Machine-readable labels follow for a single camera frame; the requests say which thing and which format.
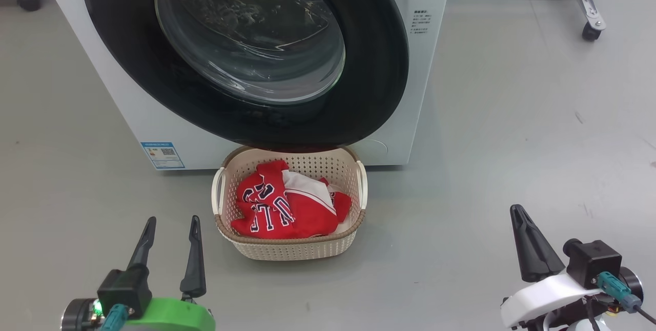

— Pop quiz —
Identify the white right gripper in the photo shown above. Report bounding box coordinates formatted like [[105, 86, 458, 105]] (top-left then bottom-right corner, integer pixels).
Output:
[[501, 204, 604, 329]]

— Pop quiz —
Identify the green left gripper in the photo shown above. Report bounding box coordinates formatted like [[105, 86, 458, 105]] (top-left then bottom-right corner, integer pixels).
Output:
[[126, 215, 216, 331]]

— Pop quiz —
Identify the red jersey with lettering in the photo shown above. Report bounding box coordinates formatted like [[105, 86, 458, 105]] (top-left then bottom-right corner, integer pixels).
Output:
[[230, 159, 298, 240]]

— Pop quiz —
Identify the black round glass washer door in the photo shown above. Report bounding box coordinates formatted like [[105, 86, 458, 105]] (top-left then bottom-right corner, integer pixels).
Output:
[[80, 0, 409, 148]]

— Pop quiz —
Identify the cream perforated basket brown rim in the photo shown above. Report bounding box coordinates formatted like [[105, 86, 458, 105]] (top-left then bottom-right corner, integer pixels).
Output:
[[211, 145, 368, 261]]

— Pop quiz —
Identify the white front-load washing machine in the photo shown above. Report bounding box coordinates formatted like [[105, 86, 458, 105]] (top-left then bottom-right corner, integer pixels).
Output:
[[36, 0, 454, 171]]

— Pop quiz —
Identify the blue energy label sticker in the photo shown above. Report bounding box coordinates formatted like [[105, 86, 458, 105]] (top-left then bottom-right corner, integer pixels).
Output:
[[140, 141, 186, 170]]

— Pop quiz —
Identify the left cable with teal plug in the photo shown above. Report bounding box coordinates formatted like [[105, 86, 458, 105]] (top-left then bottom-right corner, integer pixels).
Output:
[[100, 304, 129, 331]]

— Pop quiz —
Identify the cable with teal plug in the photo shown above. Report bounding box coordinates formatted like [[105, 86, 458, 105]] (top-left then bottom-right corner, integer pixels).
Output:
[[100, 304, 129, 331], [596, 271, 656, 324]]

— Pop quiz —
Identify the right cable with teal plug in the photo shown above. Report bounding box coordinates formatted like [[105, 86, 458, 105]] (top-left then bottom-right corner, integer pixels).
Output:
[[596, 271, 656, 324]]

